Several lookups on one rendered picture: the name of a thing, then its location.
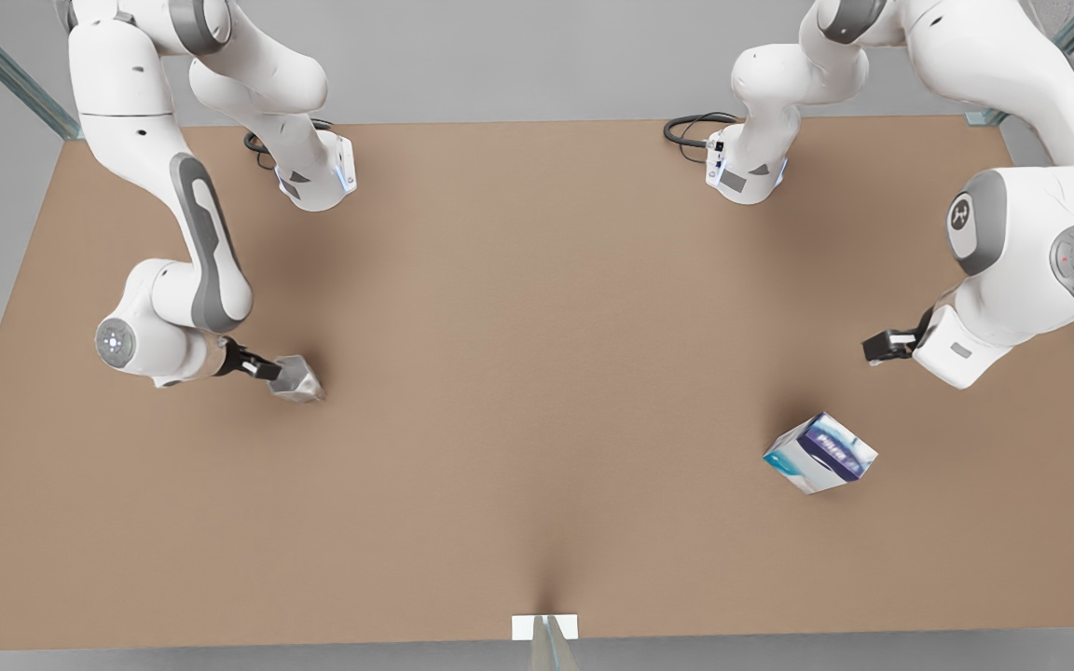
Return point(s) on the small silver grey box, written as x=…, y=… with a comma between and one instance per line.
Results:
x=299, y=379

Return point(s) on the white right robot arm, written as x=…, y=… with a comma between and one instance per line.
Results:
x=117, y=112

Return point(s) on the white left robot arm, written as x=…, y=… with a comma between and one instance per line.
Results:
x=1022, y=233

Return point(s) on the white and blue printed box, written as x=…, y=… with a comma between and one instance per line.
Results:
x=821, y=453

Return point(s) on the silver frame post with white foot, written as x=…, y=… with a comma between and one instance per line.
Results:
x=546, y=629

